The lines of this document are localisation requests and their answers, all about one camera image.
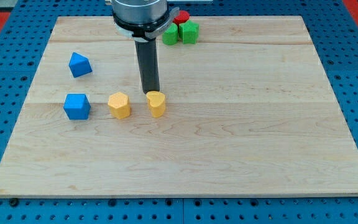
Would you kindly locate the red cylinder block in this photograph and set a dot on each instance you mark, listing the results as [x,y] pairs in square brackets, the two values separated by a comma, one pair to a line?
[182,17]

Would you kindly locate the yellow heart block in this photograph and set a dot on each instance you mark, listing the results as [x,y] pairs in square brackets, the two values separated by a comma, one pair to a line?
[157,103]

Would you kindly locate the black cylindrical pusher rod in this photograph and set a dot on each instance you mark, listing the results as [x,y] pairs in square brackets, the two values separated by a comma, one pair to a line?
[148,65]

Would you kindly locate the blue cube block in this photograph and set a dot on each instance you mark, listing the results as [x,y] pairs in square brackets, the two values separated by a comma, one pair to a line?
[77,106]

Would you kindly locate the green half-round block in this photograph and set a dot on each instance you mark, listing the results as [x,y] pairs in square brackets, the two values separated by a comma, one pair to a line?
[170,36]

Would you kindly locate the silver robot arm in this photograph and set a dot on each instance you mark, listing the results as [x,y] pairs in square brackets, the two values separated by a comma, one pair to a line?
[142,20]

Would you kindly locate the blue triangle block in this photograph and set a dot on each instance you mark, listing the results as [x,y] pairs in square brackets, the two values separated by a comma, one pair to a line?
[79,65]

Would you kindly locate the green star block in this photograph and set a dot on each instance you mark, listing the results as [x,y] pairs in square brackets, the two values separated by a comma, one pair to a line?
[189,32]

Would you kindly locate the wooden board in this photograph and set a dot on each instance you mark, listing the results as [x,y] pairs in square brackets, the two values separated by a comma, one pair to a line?
[250,112]

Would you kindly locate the yellow hexagon block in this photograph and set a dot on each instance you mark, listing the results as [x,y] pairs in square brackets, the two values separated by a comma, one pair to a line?
[119,105]

